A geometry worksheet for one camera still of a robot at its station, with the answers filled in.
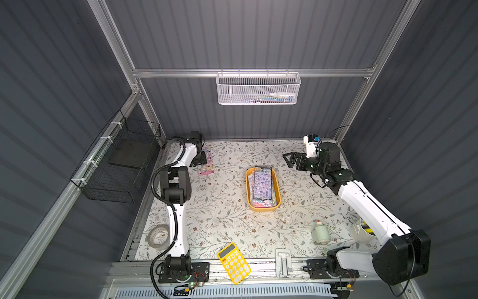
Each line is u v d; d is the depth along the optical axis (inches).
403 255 15.5
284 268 28.8
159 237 32.5
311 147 27.8
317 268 28.9
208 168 42.4
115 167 28.6
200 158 37.4
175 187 24.8
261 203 35.0
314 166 27.3
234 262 29.6
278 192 35.7
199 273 28.5
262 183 37.0
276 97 36.1
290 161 28.3
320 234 29.8
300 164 27.4
